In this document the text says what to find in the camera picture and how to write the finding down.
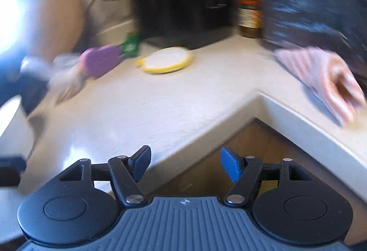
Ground glass jar with label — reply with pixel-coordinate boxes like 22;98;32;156
237;0;264;39

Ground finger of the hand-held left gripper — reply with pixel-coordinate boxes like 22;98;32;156
0;155;27;187

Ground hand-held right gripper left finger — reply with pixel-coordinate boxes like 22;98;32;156
59;145;152;207

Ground striped pink cloth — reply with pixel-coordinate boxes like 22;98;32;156
274;47;367;127

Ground yellow rimmed lid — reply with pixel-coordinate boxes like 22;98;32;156
136;47;193;74

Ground clear plastic bag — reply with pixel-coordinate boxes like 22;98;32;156
47;56;86;104

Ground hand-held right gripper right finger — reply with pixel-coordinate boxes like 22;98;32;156
221;147;313;207

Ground black box appliance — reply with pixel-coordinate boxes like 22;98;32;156
126;0;234;49

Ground black foil bag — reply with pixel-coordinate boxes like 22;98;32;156
261;0;367;68

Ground pink and purple sponge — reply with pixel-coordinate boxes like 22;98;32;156
80;45;122;79

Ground round wooden cutting board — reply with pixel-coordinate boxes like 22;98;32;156
34;0;86;61

